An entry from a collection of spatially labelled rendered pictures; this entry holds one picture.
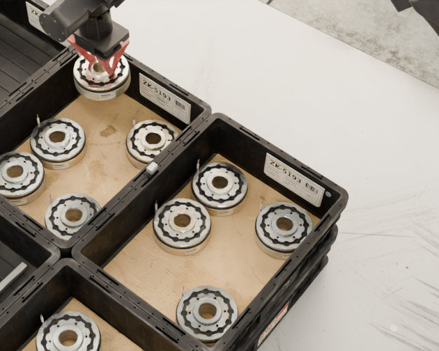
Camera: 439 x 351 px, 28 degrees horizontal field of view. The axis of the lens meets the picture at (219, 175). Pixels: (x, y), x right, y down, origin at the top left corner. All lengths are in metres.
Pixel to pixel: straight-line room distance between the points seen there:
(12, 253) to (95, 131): 0.30
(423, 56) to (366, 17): 0.26
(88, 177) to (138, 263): 0.21
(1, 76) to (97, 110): 0.21
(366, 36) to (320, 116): 1.24
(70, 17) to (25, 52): 0.45
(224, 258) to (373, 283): 0.32
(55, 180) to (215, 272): 0.35
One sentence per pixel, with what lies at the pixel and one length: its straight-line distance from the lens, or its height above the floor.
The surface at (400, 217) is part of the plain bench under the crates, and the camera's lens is 1.81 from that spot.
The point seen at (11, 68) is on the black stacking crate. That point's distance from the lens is 1.84.
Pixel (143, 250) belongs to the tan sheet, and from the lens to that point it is 1.55.
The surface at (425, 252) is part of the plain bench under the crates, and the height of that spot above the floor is 0.70.
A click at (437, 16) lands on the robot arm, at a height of 1.53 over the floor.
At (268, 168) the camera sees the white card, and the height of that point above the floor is 0.88.
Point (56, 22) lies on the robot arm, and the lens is 1.43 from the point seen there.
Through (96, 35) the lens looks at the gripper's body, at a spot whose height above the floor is 1.08.
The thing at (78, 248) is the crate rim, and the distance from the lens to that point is 1.44.
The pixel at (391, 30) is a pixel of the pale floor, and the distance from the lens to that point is 3.19.
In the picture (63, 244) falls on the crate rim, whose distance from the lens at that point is 1.45.
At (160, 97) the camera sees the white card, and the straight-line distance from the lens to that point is 1.68.
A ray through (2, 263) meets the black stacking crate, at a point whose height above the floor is 0.83.
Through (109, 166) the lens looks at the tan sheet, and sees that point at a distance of 1.66.
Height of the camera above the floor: 2.16
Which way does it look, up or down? 54 degrees down
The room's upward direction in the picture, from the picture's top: 5 degrees clockwise
